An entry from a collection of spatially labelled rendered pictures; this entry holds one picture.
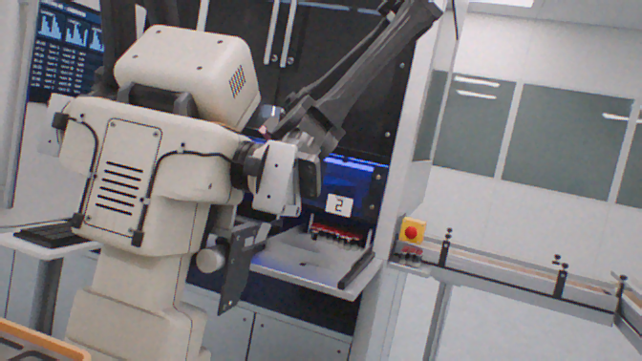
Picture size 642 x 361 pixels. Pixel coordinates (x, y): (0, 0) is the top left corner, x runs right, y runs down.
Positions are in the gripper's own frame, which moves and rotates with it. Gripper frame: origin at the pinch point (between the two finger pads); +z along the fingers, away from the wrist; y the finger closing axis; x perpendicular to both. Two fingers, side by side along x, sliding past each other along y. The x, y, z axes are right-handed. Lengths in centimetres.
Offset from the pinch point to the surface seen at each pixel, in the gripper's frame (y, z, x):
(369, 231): -38.2, 19.7, -3.2
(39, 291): 42, 55, 72
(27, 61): 63, -15, 31
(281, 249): -19.1, 2.9, 25.7
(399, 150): -30.5, -3.8, -21.5
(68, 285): 46, 81, 65
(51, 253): 28, 4, 63
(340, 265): -35.3, -3.4, 21.5
